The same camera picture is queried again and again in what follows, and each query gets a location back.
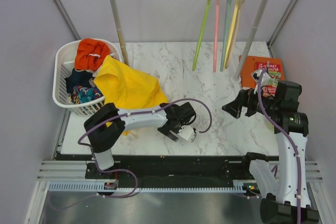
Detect navy blue garment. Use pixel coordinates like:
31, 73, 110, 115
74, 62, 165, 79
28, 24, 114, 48
65, 69, 96, 93

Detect pink hanger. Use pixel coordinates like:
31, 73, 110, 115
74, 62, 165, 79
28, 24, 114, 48
213, 0, 221, 72

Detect beige wooden hanger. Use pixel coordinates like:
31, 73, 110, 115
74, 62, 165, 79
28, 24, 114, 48
224, 0, 245, 69

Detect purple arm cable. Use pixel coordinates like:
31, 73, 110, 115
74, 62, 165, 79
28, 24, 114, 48
257, 70, 302, 224
78, 98, 213, 199

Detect white plastic laundry basket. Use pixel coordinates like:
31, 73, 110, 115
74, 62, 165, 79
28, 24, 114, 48
52, 38, 124, 116

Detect teal hanger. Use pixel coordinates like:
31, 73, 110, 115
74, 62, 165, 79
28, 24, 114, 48
220, 0, 232, 72

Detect colourful comic print garment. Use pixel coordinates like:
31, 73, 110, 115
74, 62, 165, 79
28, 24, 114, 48
70, 86, 103, 104

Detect green hanger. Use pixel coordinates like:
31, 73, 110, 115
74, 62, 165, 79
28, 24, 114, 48
192, 0, 212, 71

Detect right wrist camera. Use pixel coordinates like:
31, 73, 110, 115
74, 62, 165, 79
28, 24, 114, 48
251, 69, 271, 89

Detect white slotted cable duct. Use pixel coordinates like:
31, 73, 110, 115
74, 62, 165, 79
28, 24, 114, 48
48, 181, 246, 194

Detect orange garment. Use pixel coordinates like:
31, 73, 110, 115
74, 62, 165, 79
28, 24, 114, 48
74, 38, 110, 72

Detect yellow shorts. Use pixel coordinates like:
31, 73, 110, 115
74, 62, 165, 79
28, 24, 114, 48
93, 55, 170, 137

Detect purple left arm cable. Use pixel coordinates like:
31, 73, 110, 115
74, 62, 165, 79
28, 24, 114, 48
78, 98, 213, 199

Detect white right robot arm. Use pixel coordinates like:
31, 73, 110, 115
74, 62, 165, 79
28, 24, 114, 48
222, 81, 320, 223

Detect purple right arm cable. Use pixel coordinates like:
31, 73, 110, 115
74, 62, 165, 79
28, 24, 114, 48
257, 70, 302, 224

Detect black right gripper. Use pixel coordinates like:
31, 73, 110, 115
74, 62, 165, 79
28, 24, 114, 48
223, 83, 280, 118

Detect red storey treehouse book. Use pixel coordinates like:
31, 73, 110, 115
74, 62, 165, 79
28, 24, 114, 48
251, 61, 283, 97

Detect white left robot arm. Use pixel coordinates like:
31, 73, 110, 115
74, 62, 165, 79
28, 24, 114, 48
84, 102, 196, 178

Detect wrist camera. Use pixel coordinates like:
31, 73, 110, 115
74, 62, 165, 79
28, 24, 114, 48
178, 125, 197, 142
251, 69, 271, 89

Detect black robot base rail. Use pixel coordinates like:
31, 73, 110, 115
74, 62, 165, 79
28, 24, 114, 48
85, 154, 281, 189

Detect yellow hanger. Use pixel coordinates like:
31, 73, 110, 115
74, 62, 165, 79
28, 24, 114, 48
221, 0, 240, 70

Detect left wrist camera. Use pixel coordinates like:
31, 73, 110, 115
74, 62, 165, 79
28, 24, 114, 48
178, 125, 197, 142

